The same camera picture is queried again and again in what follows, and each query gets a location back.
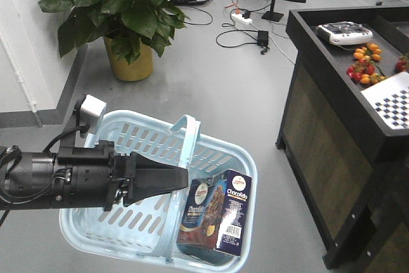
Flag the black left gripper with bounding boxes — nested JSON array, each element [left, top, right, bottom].
[[57, 141, 189, 212]]

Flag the light blue plastic basket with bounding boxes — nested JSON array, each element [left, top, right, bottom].
[[59, 110, 258, 272]]

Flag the chocolate cookie box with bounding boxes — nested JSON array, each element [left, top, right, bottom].
[[176, 169, 252, 262]]

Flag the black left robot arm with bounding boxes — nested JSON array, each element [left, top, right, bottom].
[[1, 141, 189, 212]]

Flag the potted green plant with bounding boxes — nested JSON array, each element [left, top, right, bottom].
[[38, 0, 187, 82]]

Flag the dark wooden display counter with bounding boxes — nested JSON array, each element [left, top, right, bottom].
[[276, 6, 408, 272]]

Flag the cherry tomatoes bunch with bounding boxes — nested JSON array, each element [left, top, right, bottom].
[[346, 43, 386, 88]]

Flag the white remote controller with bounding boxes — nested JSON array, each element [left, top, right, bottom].
[[315, 21, 373, 45]]

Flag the checkerboard calibration sheet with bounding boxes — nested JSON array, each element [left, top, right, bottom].
[[361, 72, 408, 130]]

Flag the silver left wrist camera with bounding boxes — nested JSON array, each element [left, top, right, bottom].
[[74, 94, 107, 134]]

